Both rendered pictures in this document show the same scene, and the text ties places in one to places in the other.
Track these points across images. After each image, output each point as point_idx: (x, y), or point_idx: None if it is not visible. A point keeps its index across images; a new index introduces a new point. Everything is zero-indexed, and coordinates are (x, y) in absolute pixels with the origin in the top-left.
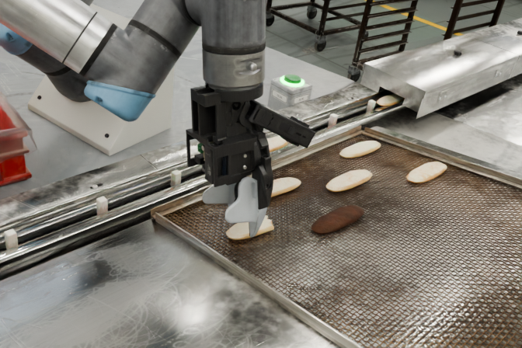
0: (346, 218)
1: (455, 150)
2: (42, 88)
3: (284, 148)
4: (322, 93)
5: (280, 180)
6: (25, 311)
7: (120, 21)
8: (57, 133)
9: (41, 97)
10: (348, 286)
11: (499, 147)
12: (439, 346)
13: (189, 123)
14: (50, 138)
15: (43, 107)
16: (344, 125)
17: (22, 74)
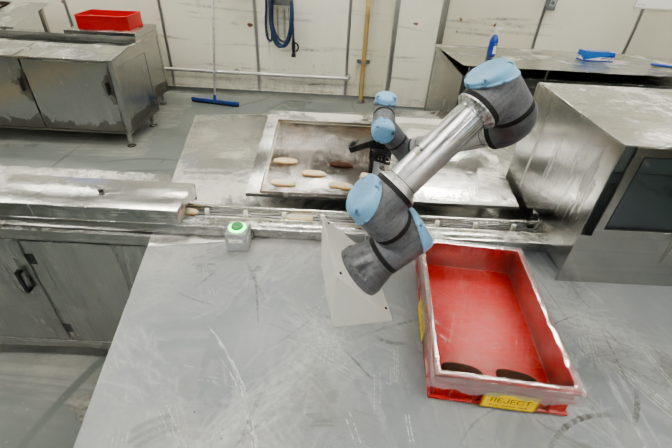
0: (341, 161)
1: (207, 189)
2: (382, 307)
3: (298, 209)
4: (191, 247)
5: (337, 184)
6: (443, 189)
7: (332, 249)
8: (385, 288)
9: (384, 306)
10: (366, 151)
11: (184, 181)
12: (367, 135)
13: (307, 261)
14: (392, 285)
15: (386, 304)
16: (248, 207)
17: (374, 374)
